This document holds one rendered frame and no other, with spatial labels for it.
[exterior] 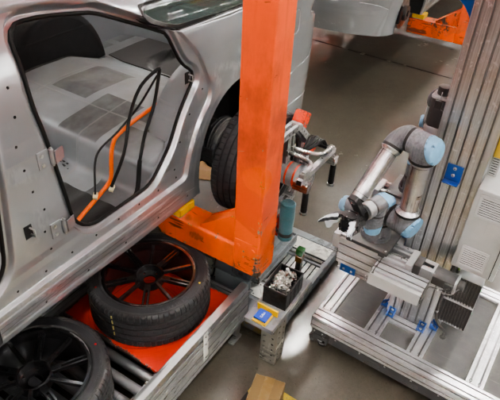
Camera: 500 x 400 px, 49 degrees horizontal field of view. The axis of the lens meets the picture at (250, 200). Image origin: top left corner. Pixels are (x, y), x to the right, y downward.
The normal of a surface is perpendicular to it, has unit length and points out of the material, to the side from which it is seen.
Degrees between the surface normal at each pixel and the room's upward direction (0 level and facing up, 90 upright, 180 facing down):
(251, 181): 90
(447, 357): 0
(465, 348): 0
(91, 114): 6
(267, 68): 90
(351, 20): 105
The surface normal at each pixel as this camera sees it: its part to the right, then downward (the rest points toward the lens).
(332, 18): -0.34, 0.76
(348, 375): 0.04, -0.80
